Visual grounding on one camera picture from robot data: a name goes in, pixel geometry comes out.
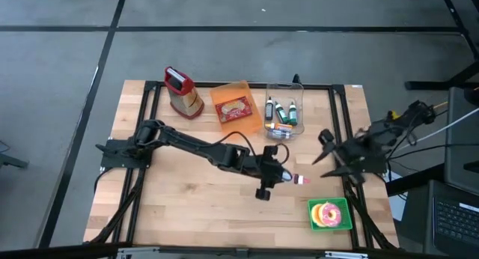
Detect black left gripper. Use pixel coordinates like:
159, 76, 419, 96
255, 144, 295, 201

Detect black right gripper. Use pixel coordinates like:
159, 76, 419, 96
311, 129, 373, 185

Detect orange paint bottle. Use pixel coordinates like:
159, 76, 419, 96
268, 122, 294, 132

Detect pink frosted toy donut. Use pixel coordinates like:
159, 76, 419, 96
318, 201, 343, 228

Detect red snack packet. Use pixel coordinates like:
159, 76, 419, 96
215, 96, 254, 124

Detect orange translucent plastic bin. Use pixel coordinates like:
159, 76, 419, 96
209, 79, 264, 135

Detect green plastic basket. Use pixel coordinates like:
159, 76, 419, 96
307, 197, 353, 233

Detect clear plastic bin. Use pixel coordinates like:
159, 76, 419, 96
263, 82, 306, 141

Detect black desk beam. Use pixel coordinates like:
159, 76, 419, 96
385, 164, 446, 197

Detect black metal stand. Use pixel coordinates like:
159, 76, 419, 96
405, 0, 479, 91

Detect red metal box grater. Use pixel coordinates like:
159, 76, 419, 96
163, 66, 206, 121

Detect dark grey computer case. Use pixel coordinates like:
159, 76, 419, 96
444, 87, 479, 196

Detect black laptop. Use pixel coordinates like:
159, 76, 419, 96
399, 179, 479, 259

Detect black crossbar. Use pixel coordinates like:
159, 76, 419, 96
0, 242, 479, 259

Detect grey stand foot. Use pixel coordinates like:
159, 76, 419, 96
0, 141, 30, 169

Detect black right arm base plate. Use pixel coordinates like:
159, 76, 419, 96
335, 150, 388, 174

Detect yellow extension cable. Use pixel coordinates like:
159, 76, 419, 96
388, 100, 449, 121

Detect silver metal bracket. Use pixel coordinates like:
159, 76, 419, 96
324, 250, 370, 259
115, 246, 165, 259

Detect black cable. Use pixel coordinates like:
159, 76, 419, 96
385, 142, 479, 162

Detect white cable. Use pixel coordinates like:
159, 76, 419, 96
411, 107, 479, 142

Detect black aluminium table frame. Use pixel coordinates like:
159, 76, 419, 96
84, 80, 400, 252

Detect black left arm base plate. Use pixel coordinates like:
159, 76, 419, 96
96, 138, 153, 169

